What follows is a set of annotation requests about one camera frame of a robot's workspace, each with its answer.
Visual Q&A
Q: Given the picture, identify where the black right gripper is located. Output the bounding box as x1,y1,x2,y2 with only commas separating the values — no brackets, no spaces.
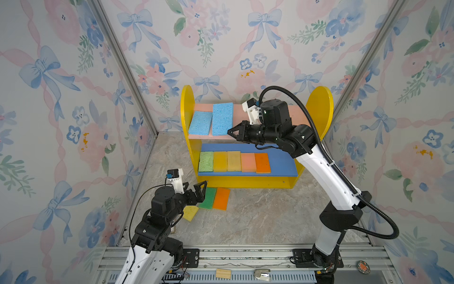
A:
227,123,281,149

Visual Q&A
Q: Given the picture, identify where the pale yellow sponge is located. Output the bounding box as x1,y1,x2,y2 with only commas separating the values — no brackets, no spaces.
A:
227,151,242,172

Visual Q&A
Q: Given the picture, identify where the light green sponge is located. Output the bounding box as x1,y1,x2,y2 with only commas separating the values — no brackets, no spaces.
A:
198,151,214,172

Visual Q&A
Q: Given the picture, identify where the blue sponge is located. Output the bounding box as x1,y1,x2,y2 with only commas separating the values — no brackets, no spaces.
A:
212,103,234,136
189,111,212,136

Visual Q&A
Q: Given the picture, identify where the pink salmon sponge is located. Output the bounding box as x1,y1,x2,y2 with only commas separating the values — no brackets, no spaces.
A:
241,153,257,173

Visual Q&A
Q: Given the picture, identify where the bright yellow sponge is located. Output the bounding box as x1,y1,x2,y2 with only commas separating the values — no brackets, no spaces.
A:
213,151,228,173

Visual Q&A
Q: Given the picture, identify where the orange sponge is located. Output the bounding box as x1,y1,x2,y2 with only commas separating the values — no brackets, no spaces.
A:
255,153,271,174
213,188,231,211

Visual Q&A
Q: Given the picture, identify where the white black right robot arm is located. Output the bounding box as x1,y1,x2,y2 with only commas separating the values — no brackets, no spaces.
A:
228,99,370,271

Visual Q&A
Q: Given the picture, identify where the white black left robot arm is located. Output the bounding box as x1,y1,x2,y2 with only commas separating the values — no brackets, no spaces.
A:
116,181,208,284

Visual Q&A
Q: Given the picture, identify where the yellow pink blue wooden shelf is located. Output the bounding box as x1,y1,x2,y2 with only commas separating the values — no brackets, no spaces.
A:
180,85,334,189

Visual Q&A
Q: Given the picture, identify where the dark green sponge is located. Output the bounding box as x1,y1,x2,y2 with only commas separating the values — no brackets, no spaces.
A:
198,188,217,210

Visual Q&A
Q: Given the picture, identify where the round red green sticker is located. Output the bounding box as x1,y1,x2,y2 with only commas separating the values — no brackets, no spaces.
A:
357,260,371,275

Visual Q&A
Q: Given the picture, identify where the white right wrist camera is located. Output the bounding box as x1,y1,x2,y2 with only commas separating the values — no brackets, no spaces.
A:
242,98,263,125

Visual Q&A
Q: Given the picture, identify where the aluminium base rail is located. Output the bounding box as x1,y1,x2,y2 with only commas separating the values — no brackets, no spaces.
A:
90,244,394,284

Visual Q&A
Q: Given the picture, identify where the aluminium corner post right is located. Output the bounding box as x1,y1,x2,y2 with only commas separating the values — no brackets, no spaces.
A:
333,0,407,121

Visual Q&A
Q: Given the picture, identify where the aluminium corner post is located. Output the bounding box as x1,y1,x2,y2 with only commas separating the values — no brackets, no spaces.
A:
333,0,407,121
87,0,158,138

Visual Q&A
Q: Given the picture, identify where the black corrugated cable conduit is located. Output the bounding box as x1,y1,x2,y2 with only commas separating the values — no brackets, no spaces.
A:
258,85,400,240

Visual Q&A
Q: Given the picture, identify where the aluminium corner post left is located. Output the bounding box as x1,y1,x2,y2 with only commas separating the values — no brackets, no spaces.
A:
87,0,158,138

